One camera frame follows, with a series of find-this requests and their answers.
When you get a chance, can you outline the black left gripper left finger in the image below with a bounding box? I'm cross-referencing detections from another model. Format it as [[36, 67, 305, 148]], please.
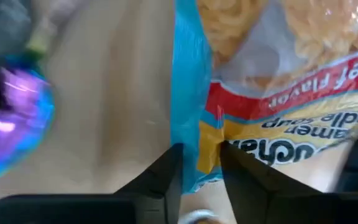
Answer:
[[113, 142, 185, 224]]

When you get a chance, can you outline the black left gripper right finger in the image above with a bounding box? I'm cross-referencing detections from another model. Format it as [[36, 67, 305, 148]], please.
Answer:
[[218, 141, 333, 224]]

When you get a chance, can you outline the blue-edged beef ramen packet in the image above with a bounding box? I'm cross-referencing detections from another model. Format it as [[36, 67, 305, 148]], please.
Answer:
[[170, 0, 358, 195]]

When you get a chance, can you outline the purple spoon yellow-green handle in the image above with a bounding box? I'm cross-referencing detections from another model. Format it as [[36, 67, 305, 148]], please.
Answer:
[[0, 18, 58, 183]]

